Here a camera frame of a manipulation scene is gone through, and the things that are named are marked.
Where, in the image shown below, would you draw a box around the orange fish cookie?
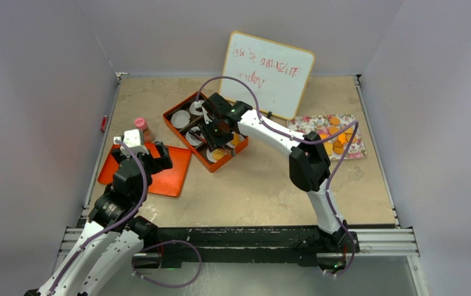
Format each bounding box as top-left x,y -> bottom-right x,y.
230,133 -> 241,147

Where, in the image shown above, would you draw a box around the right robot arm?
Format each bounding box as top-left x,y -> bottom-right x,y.
197,93 -> 354,251

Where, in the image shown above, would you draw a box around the yellow rectangular biscuit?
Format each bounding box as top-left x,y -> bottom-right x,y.
323,142 -> 333,156

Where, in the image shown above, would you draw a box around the small red box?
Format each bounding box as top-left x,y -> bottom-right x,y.
99,115 -> 108,133

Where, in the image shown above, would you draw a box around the white board yellow frame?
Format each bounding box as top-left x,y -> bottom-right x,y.
222,31 -> 315,120

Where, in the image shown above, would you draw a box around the round patterned biscuit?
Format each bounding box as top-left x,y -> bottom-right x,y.
212,149 -> 225,162

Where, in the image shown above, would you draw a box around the pink cap sprinkle bottle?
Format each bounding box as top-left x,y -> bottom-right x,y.
134,117 -> 154,142

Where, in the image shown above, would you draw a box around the white paper cup near-left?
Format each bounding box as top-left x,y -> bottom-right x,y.
206,149 -> 227,163

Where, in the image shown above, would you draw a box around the floral rectangular tray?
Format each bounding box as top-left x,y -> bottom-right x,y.
286,114 -> 367,160

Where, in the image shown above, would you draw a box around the orange cookie tin box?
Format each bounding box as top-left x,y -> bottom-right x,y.
163,92 -> 249,173

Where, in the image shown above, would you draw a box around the black metal base rail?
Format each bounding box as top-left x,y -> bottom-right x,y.
132,223 -> 419,273

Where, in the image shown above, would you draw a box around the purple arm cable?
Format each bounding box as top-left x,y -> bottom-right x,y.
194,76 -> 359,278
38,139 -> 202,296

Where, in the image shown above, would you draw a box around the metal tongs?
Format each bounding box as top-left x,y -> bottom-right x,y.
190,130 -> 236,157

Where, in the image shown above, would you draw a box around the orange round cookie centre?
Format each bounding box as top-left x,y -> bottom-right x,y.
329,126 -> 340,135

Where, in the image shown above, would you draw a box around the white paper cup far-right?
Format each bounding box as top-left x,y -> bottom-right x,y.
189,100 -> 204,116

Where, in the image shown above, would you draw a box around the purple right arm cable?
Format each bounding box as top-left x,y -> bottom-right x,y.
194,76 -> 359,278

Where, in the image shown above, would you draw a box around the orange round cookie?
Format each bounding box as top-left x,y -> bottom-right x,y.
329,116 -> 341,126
329,126 -> 340,135

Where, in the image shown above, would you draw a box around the orange tin lid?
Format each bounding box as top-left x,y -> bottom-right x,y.
98,144 -> 191,198

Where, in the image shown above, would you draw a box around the white paper cup near-right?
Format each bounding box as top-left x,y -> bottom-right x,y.
227,132 -> 244,150

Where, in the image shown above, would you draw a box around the white paper cup far-left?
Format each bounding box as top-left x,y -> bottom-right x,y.
170,110 -> 191,130

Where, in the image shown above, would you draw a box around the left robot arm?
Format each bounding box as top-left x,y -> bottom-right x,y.
26,136 -> 173,295

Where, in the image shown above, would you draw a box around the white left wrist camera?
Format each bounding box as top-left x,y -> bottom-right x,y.
113,129 -> 149,157

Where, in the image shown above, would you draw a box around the white paper cup middle-left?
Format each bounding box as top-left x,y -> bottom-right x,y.
185,126 -> 204,147

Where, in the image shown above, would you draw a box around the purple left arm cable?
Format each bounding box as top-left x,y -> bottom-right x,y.
38,139 -> 202,296

